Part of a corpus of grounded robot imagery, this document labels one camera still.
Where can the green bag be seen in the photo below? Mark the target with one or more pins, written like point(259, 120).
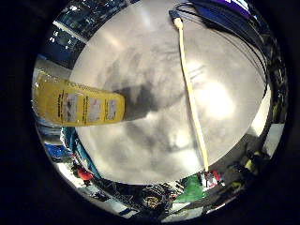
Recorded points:
point(192, 189)

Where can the red white package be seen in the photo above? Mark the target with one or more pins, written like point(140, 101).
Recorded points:
point(212, 178)

